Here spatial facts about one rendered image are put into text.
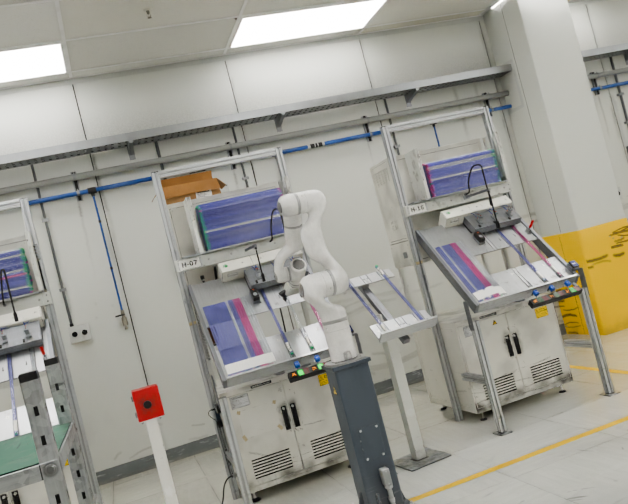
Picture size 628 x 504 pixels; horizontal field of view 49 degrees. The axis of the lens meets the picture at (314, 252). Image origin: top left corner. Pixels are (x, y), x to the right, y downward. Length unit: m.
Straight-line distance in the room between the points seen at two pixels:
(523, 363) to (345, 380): 1.64
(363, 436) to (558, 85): 4.01
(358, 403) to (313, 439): 0.86
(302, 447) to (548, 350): 1.66
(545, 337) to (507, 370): 0.34
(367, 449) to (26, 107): 3.71
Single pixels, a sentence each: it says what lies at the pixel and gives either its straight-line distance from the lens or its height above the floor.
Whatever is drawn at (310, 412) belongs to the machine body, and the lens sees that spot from 3.90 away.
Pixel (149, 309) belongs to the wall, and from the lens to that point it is 5.38.
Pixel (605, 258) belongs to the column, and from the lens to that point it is 6.26.
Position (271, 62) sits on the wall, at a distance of 5.89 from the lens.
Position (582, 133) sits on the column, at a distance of 6.34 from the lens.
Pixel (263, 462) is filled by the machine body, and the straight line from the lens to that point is 3.88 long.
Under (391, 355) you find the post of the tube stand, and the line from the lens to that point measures 3.75.
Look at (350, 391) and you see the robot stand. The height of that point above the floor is 0.58.
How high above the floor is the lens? 1.15
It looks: 1 degrees up
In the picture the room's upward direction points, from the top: 14 degrees counter-clockwise
